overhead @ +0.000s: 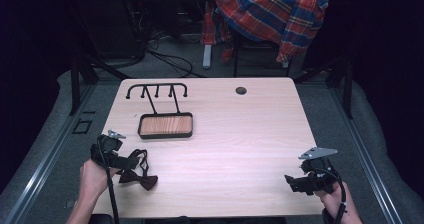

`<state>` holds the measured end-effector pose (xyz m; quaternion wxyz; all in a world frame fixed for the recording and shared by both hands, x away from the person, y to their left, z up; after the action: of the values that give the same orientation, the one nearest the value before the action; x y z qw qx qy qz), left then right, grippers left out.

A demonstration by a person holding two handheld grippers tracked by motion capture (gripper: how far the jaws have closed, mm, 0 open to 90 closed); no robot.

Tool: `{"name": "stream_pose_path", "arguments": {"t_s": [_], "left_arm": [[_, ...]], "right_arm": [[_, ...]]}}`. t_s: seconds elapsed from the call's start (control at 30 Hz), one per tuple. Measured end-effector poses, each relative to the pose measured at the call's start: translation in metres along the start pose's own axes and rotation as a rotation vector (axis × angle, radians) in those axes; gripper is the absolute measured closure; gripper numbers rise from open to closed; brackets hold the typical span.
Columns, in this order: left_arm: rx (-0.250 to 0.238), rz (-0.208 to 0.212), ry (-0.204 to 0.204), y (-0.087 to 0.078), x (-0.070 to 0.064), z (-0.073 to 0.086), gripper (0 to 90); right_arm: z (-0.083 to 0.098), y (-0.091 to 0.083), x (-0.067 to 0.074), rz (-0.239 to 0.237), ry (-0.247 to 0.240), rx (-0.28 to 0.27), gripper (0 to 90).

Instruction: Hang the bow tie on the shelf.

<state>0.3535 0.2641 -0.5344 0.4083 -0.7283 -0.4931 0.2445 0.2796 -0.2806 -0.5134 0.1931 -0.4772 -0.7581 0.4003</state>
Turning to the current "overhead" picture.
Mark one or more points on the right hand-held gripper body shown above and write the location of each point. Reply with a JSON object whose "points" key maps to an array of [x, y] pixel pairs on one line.
{"points": [[318, 169]]}

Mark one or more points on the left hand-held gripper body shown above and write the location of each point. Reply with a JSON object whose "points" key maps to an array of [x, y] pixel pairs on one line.
{"points": [[106, 148]]}

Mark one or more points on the dark bow tie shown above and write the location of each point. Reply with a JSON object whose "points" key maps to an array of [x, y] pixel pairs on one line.
{"points": [[140, 179]]}

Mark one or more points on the person's right hand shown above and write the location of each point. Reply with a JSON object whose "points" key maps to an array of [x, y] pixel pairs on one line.
{"points": [[335, 199]]}

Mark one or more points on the person's left hand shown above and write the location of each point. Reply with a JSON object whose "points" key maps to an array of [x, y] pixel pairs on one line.
{"points": [[92, 180]]}

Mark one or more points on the black square floor socket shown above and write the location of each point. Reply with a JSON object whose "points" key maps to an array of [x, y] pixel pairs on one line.
{"points": [[82, 126]]}

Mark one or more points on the black rack with wooden tray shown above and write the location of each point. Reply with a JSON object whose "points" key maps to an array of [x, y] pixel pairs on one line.
{"points": [[166, 125]]}

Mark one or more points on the black metal stand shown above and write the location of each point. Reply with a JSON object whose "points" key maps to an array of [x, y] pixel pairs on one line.
{"points": [[76, 84], [348, 90]]}

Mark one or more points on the white desk leg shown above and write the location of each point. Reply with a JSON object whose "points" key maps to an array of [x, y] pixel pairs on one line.
{"points": [[207, 55]]}

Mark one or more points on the black chair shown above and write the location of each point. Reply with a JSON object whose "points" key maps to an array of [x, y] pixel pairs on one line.
{"points": [[256, 50]]}

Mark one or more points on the red and blue plaid shirt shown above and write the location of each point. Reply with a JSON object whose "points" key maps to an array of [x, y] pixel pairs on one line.
{"points": [[276, 14]]}

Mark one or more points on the aluminium floor rail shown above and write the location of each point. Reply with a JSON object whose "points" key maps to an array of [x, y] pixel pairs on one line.
{"points": [[43, 160], [370, 164]]}

